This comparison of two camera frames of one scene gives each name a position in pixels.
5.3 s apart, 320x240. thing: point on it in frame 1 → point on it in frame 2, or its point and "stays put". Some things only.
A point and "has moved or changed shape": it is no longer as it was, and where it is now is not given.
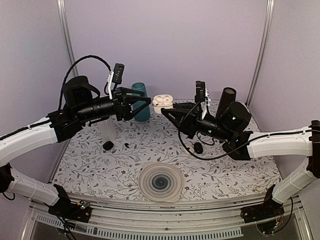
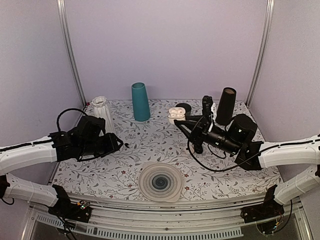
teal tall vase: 145,115 stays put
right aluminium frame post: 269,20 stays put
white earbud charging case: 164,101 has moved or changed shape
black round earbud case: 198,148 stays put
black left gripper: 119,109 → 112,144
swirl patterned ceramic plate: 161,181 stays put
